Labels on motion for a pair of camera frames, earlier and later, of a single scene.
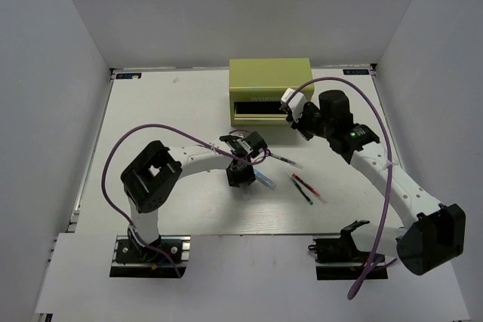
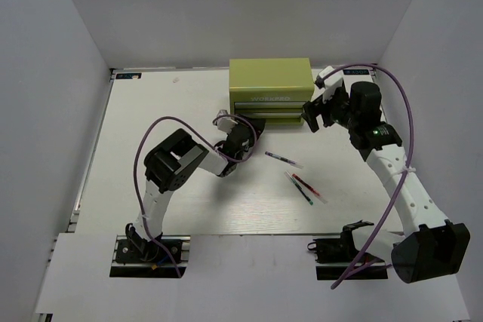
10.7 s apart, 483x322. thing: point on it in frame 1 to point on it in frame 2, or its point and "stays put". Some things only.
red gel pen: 318,194 stays put
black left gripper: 248,176 to 259,124
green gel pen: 300,189 stays put
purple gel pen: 287,161 stays put
